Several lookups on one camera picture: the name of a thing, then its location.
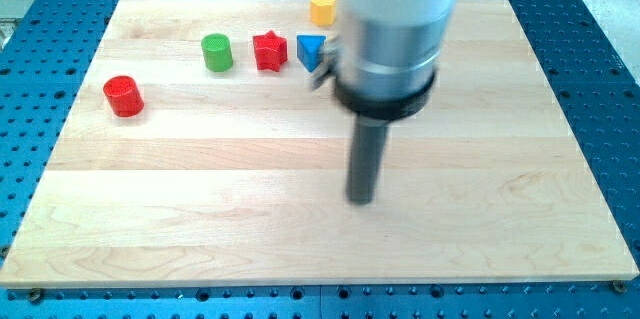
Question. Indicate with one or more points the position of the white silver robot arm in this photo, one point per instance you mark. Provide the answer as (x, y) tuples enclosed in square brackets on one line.
[(384, 54)]

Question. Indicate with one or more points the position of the red star block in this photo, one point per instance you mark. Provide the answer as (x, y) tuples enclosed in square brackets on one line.
[(270, 51)]

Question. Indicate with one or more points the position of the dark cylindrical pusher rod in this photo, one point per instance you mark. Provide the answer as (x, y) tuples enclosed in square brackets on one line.
[(366, 153)]

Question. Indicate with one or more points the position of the blue triangle block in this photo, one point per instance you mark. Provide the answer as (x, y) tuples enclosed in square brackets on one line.
[(308, 47)]

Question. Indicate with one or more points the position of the light wooden board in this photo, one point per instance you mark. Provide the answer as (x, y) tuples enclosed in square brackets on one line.
[(237, 178)]

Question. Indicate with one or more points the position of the yellow hexagon block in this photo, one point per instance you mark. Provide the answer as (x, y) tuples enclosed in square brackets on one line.
[(323, 12)]

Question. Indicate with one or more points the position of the green cylinder block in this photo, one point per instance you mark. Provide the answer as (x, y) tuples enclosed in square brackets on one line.
[(217, 53)]

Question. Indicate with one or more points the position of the red cylinder block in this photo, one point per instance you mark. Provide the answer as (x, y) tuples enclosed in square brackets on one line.
[(123, 96)]

